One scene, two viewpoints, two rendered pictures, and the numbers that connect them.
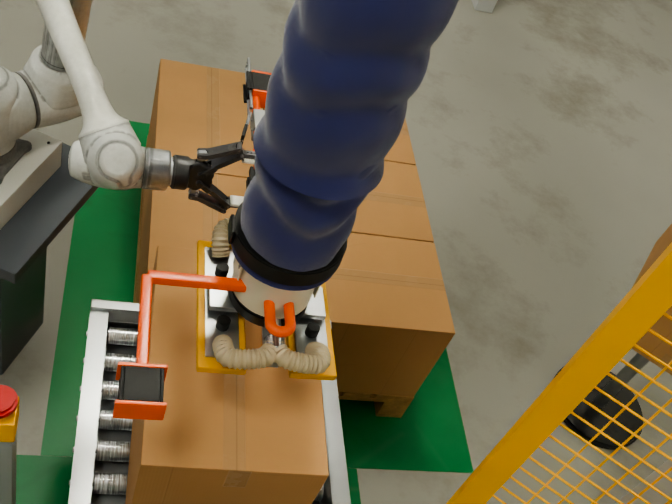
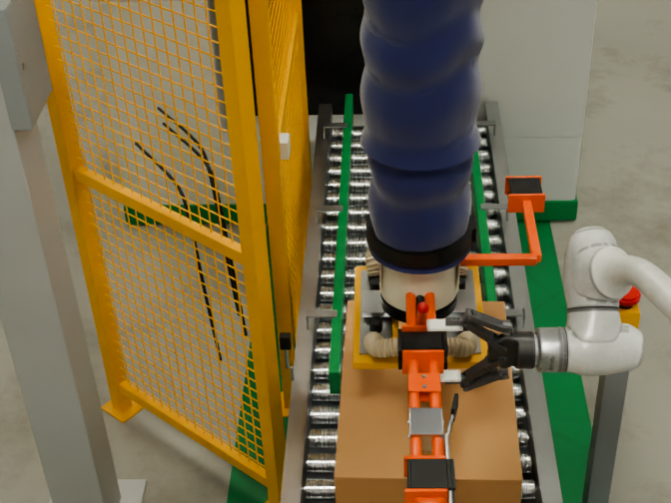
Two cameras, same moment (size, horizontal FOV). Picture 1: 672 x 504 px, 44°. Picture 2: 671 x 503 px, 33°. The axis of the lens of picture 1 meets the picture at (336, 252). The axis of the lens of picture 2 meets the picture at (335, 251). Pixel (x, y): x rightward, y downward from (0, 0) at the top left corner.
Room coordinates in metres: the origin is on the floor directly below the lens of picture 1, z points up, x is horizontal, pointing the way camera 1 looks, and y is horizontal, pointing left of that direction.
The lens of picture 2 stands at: (2.95, 0.80, 2.76)
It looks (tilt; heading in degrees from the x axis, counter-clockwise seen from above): 37 degrees down; 207
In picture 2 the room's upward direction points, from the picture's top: 3 degrees counter-clockwise
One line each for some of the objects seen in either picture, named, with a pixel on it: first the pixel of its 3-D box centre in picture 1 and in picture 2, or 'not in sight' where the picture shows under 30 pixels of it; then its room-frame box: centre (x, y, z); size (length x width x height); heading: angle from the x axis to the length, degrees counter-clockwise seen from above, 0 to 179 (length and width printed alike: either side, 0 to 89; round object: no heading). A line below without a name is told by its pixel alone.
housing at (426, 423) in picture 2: (264, 126); (425, 429); (1.57, 0.28, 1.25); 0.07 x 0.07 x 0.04; 23
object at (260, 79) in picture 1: (264, 89); (424, 482); (1.70, 0.33, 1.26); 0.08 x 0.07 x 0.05; 23
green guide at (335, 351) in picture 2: not in sight; (332, 219); (0.18, -0.59, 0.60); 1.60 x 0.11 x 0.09; 23
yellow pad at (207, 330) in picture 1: (221, 299); (460, 308); (1.11, 0.18, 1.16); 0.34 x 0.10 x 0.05; 23
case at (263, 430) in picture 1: (221, 396); (425, 441); (1.15, 0.12, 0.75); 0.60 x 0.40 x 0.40; 22
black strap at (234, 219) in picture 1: (288, 235); (420, 229); (1.14, 0.10, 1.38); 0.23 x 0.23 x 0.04
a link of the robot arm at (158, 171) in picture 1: (157, 169); (548, 349); (1.28, 0.43, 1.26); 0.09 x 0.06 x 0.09; 24
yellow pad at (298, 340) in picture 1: (308, 307); (375, 309); (1.18, 0.01, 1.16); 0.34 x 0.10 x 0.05; 23
